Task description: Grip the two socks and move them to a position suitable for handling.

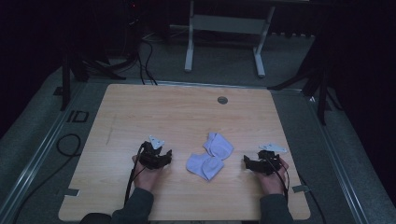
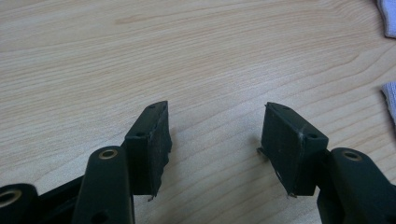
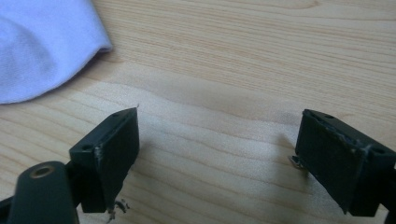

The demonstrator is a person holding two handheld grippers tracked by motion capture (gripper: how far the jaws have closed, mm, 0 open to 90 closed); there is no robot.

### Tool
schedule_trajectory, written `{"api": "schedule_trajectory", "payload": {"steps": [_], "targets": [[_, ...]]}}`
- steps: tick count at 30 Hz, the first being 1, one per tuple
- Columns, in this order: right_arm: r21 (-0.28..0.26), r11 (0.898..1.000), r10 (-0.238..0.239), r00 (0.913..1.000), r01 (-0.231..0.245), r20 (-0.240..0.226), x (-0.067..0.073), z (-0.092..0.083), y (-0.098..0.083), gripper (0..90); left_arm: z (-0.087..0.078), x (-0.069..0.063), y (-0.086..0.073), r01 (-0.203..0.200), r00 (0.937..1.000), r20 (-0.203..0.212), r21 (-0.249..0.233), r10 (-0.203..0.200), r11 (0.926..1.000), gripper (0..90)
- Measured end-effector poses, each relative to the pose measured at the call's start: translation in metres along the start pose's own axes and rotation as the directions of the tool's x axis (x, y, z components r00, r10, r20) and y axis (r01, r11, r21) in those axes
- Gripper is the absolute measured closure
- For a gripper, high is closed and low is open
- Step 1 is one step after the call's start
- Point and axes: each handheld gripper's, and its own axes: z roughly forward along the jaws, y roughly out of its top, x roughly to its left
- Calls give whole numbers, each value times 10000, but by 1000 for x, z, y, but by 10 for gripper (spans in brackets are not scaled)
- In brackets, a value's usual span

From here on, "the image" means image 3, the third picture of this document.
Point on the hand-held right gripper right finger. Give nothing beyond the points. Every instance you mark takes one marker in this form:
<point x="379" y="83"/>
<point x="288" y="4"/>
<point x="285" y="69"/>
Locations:
<point x="336" y="161"/>

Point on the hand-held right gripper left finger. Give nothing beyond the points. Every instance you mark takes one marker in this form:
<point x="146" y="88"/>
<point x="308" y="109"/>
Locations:
<point x="107" y="155"/>

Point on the white cloth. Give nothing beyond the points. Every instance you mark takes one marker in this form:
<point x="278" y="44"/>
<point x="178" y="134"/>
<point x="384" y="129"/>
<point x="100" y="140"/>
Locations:
<point x="40" y="46"/>

